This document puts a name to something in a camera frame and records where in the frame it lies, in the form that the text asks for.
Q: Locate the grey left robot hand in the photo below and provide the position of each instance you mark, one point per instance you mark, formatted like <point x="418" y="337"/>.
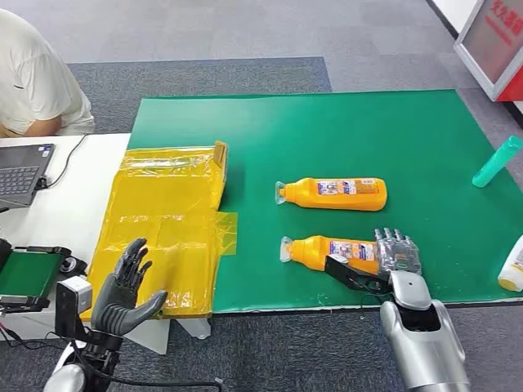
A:
<point x="116" y="305"/>

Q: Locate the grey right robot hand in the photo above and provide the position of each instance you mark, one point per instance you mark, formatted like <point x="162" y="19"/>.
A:
<point x="408" y="289"/>

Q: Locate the orange bottle with clear cap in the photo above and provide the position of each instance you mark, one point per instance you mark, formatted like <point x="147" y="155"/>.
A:
<point x="335" y="195"/>
<point x="312" y="251"/>

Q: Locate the white bottle with yellow cap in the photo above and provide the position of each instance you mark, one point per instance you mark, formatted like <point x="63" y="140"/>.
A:
<point x="514" y="268"/>

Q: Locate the teal plastic bottle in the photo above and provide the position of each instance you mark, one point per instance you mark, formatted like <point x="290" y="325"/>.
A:
<point x="496" y="162"/>

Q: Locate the black round knob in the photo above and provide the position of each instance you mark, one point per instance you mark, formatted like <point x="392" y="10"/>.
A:
<point x="73" y="266"/>

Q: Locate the yellow plastic-wrapped box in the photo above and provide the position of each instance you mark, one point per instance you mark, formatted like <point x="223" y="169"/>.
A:
<point x="163" y="216"/>

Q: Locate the small green belt conveyor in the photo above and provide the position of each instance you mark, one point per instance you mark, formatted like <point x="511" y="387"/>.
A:
<point x="26" y="273"/>

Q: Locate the grey laptop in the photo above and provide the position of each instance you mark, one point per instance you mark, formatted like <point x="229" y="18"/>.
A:
<point x="20" y="173"/>

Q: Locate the green table mat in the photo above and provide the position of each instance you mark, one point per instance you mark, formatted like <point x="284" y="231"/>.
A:
<point x="327" y="135"/>

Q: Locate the person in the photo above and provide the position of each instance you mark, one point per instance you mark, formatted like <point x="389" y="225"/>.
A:
<point x="32" y="81"/>

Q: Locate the white and red display stand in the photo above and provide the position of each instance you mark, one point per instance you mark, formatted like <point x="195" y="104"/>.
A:
<point x="490" y="43"/>

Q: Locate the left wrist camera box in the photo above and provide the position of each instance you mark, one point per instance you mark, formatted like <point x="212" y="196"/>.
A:
<point x="72" y="303"/>

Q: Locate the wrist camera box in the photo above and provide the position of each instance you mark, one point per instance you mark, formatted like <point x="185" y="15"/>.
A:
<point x="351" y="276"/>
<point x="72" y="303"/>

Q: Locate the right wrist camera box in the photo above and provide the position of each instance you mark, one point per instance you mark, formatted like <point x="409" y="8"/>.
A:
<point x="351" y="276"/>

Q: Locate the white table support bracket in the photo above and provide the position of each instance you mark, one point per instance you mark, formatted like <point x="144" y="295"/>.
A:
<point x="196" y="327"/>

